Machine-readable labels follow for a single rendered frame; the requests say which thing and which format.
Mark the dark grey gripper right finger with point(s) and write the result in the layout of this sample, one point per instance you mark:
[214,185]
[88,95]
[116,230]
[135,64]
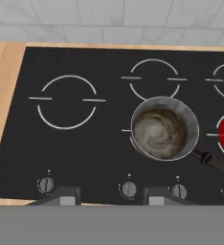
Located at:
[157,195]

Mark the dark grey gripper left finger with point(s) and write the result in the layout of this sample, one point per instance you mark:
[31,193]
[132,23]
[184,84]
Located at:
[66,195]

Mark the grey hob knob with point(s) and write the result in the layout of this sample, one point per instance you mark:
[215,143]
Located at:
[46,184]
[180,191]
[129,189]

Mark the black glass hob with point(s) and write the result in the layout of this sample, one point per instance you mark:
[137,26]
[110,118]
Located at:
[85,143]

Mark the grey metal saucepan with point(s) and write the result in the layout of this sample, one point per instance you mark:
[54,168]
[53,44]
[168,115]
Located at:
[165,129]

